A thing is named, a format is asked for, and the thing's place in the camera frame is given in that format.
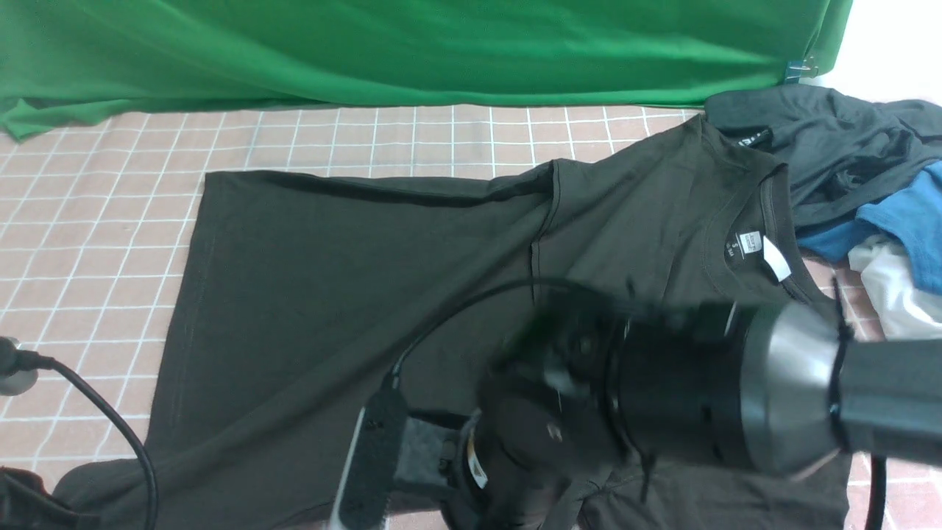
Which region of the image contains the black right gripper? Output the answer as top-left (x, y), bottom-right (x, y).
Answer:
top-left (397, 398), bottom-right (627, 529)

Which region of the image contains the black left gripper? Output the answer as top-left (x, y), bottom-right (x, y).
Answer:
top-left (1, 467), bottom-right (100, 529)

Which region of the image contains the dark gray long-sleeved shirt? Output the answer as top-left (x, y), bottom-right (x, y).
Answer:
top-left (53, 115), bottom-right (854, 530)

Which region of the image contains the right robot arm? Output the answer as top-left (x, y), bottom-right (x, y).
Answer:
top-left (393, 291), bottom-right (940, 529)

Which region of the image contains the pink grid tablecloth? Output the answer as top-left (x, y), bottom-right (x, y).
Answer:
top-left (0, 94), bottom-right (942, 530)

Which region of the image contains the white garment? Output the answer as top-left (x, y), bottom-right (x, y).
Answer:
top-left (848, 235), bottom-right (941, 340)

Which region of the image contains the green backdrop cloth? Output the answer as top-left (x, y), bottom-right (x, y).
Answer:
top-left (1, 1), bottom-right (852, 141)

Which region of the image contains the dark teal garment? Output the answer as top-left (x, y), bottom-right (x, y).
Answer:
top-left (704, 84), bottom-right (941, 231)

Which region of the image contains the blue garment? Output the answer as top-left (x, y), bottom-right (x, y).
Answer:
top-left (798, 161), bottom-right (941, 295)

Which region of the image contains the metal backdrop clip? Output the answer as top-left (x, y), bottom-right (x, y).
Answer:
top-left (782, 56), bottom-right (820, 86)

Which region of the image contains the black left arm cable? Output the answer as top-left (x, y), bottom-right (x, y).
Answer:
top-left (0, 337), bottom-right (160, 530)

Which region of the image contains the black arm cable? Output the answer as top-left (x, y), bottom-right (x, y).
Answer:
top-left (0, 337), bottom-right (160, 530)
top-left (390, 276), bottom-right (888, 530)

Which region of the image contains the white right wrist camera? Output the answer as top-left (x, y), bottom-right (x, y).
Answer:
top-left (327, 385), bottom-right (409, 529)

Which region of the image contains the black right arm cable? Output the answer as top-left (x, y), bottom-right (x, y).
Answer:
top-left (390, 276), bottom-right (888, 530)

